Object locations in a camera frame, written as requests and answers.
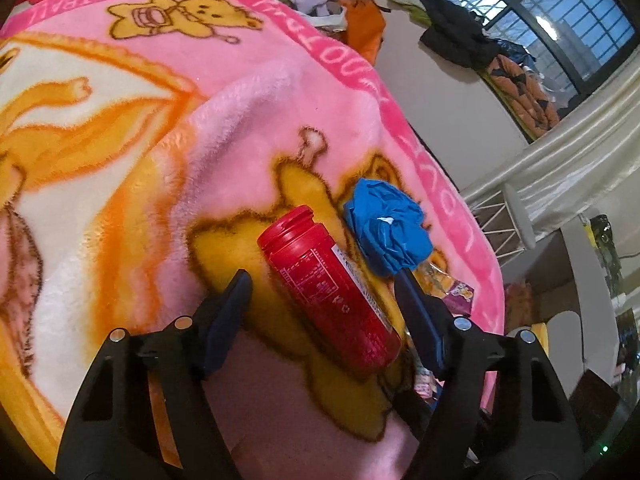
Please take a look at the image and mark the blue wrapper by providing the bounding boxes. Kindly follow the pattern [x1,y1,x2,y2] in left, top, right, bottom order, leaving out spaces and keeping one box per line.
[342,177,435,279]

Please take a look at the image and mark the green camouflage bag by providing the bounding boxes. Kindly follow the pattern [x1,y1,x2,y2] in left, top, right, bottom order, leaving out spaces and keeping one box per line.
[581,214,624,297]

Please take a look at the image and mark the pink printed blanket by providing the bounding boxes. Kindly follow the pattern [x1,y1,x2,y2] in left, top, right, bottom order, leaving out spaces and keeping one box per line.
[0,0,506,472]

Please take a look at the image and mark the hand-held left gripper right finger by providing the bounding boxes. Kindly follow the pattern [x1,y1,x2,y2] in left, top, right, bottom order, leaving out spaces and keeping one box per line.
[395,271,585,480]

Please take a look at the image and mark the red plastic bottle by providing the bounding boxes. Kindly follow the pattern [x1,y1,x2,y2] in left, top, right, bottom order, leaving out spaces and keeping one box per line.
[256,205,404,376]

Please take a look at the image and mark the grey curved panel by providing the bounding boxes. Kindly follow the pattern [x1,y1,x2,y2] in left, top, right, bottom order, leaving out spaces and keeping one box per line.
[547,310,584,362]

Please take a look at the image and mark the cream satin curtain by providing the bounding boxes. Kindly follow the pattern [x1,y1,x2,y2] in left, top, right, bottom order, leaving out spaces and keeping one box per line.
[460,74,640,242]

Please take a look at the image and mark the black framed window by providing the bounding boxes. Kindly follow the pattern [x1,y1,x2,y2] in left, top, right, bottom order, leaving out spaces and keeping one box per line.
[414,0,640,107]

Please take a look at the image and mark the grey round stool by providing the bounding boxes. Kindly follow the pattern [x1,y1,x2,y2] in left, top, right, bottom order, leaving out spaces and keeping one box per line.
[467,182,539,262]

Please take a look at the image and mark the grey vanity desk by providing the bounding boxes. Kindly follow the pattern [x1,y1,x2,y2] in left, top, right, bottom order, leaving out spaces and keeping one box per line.
[559,215,622,362]

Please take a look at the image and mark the pile of snack wrappers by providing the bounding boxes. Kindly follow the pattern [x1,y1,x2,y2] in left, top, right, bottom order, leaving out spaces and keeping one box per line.
[407,259,477,402]

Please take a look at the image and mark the orange snack bag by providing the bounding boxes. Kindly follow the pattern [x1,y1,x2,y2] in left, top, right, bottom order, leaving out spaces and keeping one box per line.
[504,282,534,334]

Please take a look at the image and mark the orange patterned quilt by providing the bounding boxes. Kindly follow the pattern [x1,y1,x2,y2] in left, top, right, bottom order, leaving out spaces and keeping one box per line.
[481,52,562,139]

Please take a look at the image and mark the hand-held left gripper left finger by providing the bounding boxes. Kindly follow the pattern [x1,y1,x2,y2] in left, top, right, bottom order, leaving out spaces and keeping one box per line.
[55,269,254,480]

